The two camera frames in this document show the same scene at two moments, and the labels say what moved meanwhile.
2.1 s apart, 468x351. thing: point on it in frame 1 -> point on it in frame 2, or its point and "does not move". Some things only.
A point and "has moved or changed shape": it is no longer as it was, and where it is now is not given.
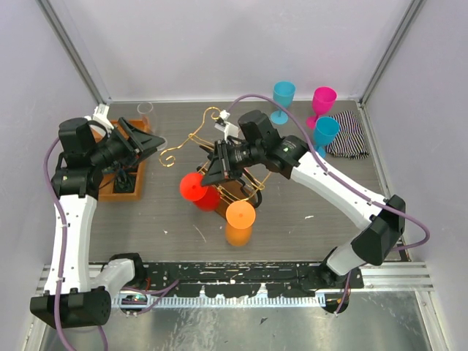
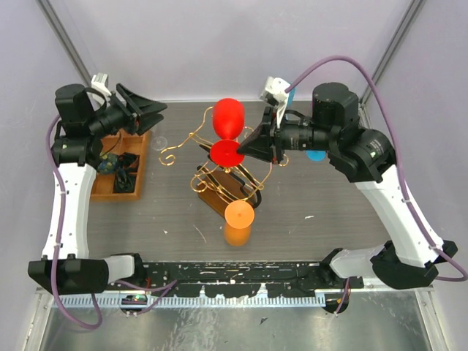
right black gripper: (221, 168) -> (265, 142)
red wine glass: (206, 197) has moved or changed shape
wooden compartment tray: (107, 180) does not move
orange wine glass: (239, 217) does not move
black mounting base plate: (238, 280) does not move
